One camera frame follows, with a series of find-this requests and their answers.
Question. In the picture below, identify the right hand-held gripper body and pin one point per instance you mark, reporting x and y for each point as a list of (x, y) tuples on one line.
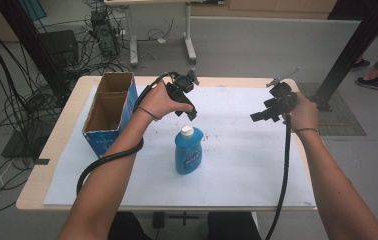
[(283, 98)]

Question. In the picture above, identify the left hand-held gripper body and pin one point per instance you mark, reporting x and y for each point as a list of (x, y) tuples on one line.
[(182, 82)]

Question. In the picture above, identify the person's left leg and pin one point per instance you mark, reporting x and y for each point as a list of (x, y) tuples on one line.
[(127, 228)]

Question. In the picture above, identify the thin right wrist band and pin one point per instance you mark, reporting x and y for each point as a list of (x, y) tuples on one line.
[(307, 129)]

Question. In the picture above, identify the person's left hand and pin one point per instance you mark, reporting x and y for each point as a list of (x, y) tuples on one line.
[(157, 101)]

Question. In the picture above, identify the person's right hand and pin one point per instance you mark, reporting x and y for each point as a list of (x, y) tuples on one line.
[(305, 115)]

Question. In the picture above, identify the blue cardboard box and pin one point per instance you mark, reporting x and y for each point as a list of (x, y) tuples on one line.
[(110, 140)]

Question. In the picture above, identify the person's right leg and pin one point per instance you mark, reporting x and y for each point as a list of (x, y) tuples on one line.
[(232, 228)]

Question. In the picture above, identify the white table mat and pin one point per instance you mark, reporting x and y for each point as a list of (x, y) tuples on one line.
[(237, 166)]

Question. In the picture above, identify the black box on floor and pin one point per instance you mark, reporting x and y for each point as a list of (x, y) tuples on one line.
[(60, 46)]

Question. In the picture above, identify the black floor mat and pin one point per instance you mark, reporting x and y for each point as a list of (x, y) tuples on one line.
[(20, 146)]

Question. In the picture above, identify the grey floor mat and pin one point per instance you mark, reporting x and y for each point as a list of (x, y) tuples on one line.
[(340, 116)]

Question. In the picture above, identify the blue bottle with white cap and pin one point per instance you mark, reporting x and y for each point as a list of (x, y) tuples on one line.
[(187, 153)]

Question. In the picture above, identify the thin wrist band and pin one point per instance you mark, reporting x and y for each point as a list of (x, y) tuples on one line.
[(307, 129), (150, 114)]

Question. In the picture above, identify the black table base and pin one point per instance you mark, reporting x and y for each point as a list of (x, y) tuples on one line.
[(158, 220)]

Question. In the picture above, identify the black tape strip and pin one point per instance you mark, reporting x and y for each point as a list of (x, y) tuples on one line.
[(42, 161)]

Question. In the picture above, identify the computer tower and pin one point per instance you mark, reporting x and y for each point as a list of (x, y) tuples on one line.
[(105, 33)]

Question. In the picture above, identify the thin left wrist band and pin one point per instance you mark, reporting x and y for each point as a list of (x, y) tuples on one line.
[(150, 114)]

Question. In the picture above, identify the white desk frame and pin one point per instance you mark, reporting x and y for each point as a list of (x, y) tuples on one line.
[(188, 33)]

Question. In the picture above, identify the black metal stand post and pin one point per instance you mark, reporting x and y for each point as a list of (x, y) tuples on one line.
[(353, 46), (33, 43)]

